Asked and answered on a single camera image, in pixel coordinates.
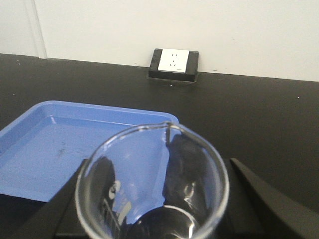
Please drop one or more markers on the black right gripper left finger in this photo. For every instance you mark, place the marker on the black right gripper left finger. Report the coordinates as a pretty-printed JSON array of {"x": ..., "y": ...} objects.
[{"x": 57, "y": 219}]

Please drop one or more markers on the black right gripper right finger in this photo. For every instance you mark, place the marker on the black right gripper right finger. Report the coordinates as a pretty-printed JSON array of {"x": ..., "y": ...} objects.
[{"x": 256, "y": 210}]

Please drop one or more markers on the clear glass beaker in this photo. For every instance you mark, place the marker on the clear glass beaker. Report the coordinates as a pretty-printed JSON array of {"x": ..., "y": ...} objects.
[{"x": 152, "y": 181}]

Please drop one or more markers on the blue plastic tray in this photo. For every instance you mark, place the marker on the blue plastic tray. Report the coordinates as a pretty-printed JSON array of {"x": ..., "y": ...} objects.
[{"x": 43, "y": 147}]

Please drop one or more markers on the white socket in black box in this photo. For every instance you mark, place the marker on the white socket in black box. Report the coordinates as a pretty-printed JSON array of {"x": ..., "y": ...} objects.
[{"x": 174, "y": 64}]

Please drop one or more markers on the white wall trim strip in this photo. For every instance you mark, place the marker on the white wall trim strip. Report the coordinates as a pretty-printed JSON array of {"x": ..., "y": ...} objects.
[{"x": 36, "y": 30}]

